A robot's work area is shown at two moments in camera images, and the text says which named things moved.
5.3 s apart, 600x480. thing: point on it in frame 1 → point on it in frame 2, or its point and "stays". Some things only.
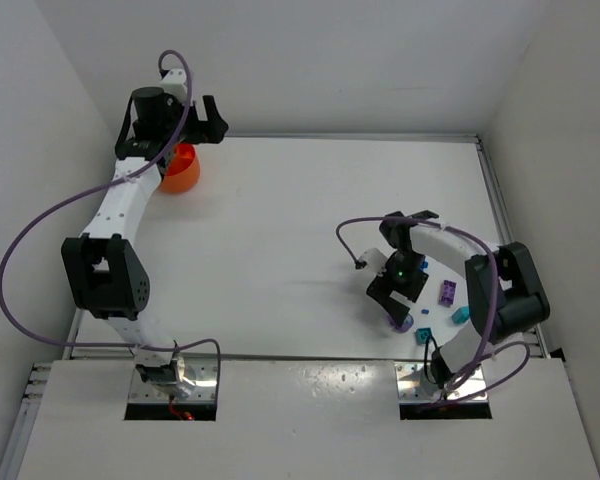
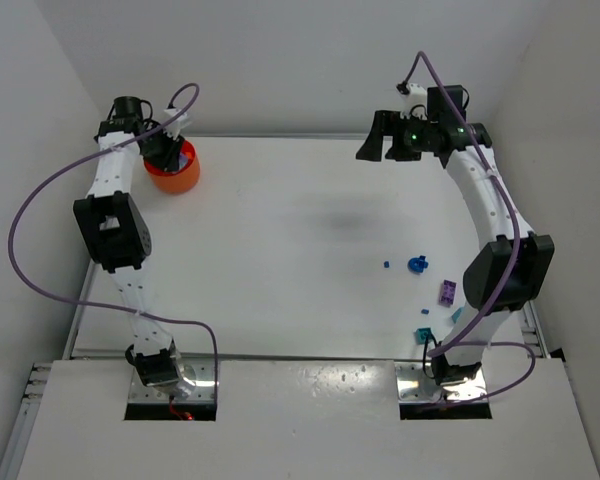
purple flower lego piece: [406, 326] → [183, 160]
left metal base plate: [203, 373] stays
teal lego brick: [461, 315] stays
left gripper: [195, 126] → [165, 151]
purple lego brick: [448, 293] stays
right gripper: [393, 290] → [393, 135]
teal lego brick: [422, 335] stays
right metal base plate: [414, 387] stays
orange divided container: [182, 173] stays
